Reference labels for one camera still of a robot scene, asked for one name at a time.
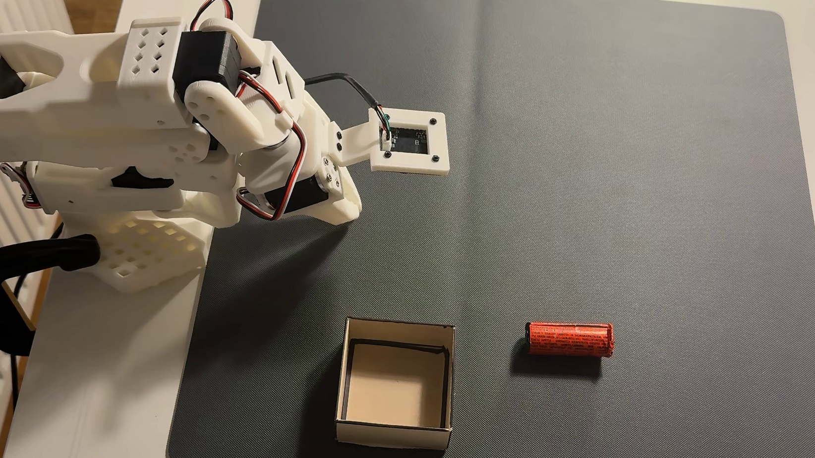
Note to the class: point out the red cylinder object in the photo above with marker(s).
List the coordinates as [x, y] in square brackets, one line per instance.
[569, 339]

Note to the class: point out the open cardboard box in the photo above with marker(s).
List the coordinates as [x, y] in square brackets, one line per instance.
[396, 385]

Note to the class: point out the grey table mat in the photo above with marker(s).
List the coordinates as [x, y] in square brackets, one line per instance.
[608, 166]

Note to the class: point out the white square camera mount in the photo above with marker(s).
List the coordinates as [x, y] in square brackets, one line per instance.
[408, 139]

